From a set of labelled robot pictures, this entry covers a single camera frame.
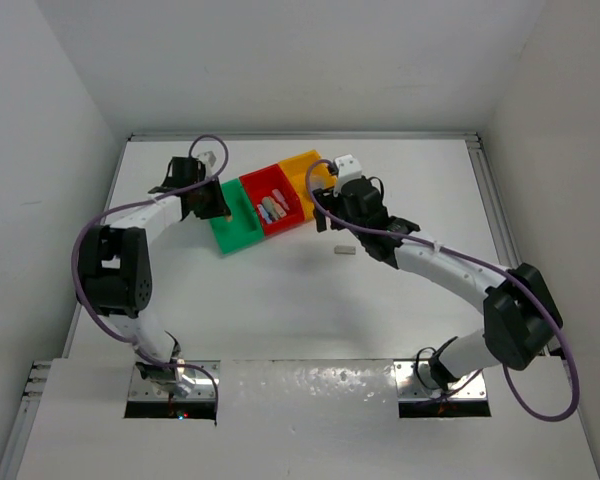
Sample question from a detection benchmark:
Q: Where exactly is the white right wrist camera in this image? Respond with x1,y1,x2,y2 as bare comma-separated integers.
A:
333,154,362,195

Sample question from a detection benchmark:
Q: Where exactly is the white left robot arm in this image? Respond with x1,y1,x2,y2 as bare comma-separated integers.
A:
77,151,231,391

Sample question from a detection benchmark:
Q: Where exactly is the orange marker pen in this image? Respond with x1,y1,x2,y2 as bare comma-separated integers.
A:
274,202,287,218

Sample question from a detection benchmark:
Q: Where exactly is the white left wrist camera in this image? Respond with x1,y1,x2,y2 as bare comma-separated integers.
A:
198,151,216,168

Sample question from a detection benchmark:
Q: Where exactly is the grey rectangular eraser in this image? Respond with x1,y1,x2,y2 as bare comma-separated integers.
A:
334,245,356,255

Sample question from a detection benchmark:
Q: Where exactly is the blue marker pen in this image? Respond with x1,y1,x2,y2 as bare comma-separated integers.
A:
257,204,275,225

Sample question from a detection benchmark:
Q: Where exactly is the green marker pen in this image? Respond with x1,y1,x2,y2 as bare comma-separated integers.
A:
262,196,280,221

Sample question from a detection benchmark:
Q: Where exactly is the aluminium frame rail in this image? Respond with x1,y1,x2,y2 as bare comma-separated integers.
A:
465,134,521,266

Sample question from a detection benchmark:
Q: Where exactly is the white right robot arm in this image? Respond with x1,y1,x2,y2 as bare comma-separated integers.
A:
310,176,563,392

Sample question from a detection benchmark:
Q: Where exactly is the red plastic bin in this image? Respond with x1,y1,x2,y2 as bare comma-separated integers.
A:
240,164,305,237

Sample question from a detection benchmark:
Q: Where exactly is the yellow plastic bin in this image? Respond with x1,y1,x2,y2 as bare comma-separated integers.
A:
278,150,335,222

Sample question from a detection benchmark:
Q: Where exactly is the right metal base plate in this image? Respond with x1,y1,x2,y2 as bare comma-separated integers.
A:
393,358,488,403

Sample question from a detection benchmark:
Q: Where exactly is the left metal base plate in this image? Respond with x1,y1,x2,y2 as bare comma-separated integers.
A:
128,360,220,402

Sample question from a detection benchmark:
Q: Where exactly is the metal base plate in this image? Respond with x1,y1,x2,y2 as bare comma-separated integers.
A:
393,358,488,403
128,360,220,402

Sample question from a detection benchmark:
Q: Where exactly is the pink marker pen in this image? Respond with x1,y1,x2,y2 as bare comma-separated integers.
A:
272,189,290,211

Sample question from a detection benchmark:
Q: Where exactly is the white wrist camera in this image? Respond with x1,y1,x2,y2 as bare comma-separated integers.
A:
198,151,216,168
333,154,362,195

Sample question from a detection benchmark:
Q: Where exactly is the green plastic bin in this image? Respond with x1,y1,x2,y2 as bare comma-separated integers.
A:
210,179,264,255

